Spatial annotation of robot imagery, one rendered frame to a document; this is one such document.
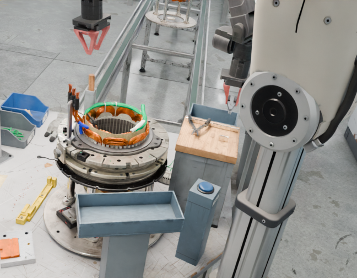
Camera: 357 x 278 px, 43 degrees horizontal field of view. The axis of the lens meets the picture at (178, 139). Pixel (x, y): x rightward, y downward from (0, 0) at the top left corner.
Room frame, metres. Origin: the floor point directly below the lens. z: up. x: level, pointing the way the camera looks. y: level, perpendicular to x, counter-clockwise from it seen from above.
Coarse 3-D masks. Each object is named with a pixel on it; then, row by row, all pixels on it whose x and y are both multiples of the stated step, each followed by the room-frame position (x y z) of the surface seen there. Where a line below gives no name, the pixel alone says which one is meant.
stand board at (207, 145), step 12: (204, 120) 1.38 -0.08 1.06; (180, 132) 1.26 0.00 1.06; (204, 132) 1.29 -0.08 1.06; (216, 132) 1.31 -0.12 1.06; (228, 132) 1.32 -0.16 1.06; (180, 144) 1.19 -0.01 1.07; (192, 144) 1.21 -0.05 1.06; (204, 144) 1.22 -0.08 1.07; (216, 144) 1.23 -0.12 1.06; (228, 144) 1.25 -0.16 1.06; (204, 156) 1.18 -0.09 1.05; (216, 156) 1.18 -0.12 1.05; (228, 156) 1.18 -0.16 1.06
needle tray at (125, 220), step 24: (144, 192) 0.93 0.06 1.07; (168, 192) 0.95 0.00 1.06; (96, 216) 0.85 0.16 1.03; (120, 216) 0.86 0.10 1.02; (144, 216) 0.88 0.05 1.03; (168, 216) 0.90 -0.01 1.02; (120, 240) 0.82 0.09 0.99; (144, 240) 0.84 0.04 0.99; (120, 264) 0.82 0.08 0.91; (144, 264) 0.84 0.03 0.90
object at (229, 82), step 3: (225, 81) 1.27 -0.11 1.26; (228, 81) 1.27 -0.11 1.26; (231, 81) 1.27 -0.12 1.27; (234, 81) 1.27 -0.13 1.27; (237, 81) 1.27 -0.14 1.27; (225, 84) 1.27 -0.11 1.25; (228, 84) 1.27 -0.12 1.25; (231, 84) 1.27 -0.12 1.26; (234, 84) 1.27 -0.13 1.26; (237, 84) 1.27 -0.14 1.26; (240, 84) 1.27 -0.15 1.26; (243, 84) 1.28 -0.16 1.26; (240, 87) 1.26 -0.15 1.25; (240, 90) 1.27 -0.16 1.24; (237, 96) 1.31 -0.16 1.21; (237, 99) 1.28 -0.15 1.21; (237, 102) 1.28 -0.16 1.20
